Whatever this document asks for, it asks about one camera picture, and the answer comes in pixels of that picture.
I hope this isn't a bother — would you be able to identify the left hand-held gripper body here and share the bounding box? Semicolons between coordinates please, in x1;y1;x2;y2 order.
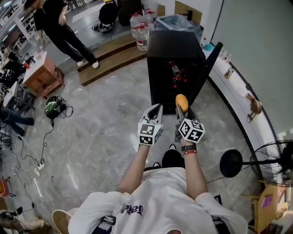
137;118;164;146

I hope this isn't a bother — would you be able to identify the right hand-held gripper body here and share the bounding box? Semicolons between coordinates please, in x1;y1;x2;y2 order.
174;118;206;144

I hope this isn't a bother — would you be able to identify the yellow potato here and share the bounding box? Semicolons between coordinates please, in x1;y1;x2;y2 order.
175;94;189;113

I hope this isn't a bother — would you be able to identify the black mini fridge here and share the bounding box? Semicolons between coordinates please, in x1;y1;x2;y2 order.
146;29;224;115

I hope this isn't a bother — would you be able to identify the person's left forearm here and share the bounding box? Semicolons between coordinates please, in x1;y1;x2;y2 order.
118;144;152;195

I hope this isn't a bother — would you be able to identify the person's right forearm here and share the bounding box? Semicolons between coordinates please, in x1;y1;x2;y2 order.
180;138;208;199

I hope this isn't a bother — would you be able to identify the black trouser leg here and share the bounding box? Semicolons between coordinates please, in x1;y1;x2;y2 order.
161;149;185;170

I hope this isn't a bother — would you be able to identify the dark soda bottle red cap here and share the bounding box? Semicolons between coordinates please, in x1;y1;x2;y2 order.
173;75;188;89

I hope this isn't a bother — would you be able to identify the white curved counter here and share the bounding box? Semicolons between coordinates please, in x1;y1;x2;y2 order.
202;43;282;181

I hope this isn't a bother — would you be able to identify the clear water bottle red label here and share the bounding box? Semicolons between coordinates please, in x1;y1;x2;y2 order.
170;61;181;77

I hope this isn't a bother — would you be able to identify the black floor fan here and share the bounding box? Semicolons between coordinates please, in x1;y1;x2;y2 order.
219;139;293;186

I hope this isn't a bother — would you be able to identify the brown bag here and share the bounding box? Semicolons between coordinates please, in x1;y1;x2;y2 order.
246;93;263;123

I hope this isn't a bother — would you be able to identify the wooden step platform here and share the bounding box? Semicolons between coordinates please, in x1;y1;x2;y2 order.
76;34;148;87

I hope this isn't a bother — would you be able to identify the white printed t-shirt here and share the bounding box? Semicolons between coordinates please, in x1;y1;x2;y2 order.
68;166;249;234

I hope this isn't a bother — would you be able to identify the large clear water jug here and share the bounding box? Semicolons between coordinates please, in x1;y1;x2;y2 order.
130;12;142;38
144;8;155;30
136;22;149;52

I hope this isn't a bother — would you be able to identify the plastic wrapped box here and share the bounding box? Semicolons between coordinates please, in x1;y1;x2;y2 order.
153;14;204;43

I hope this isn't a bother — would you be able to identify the purple book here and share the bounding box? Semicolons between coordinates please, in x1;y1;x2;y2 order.
260;194;273;208

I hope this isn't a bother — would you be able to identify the orange wooden cabinet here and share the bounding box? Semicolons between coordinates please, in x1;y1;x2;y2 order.
22;51;65;99

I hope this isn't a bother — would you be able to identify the round wooden table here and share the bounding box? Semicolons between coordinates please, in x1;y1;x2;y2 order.
241;180;289;234

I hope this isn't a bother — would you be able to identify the grey metal desk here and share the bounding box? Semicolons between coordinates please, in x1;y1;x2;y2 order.
2;81;36;110

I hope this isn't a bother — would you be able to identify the beige cloth pile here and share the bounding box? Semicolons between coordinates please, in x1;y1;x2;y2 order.
9;217;46;232

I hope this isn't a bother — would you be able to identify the black power cable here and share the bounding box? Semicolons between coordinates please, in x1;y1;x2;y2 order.
22;118;55;165

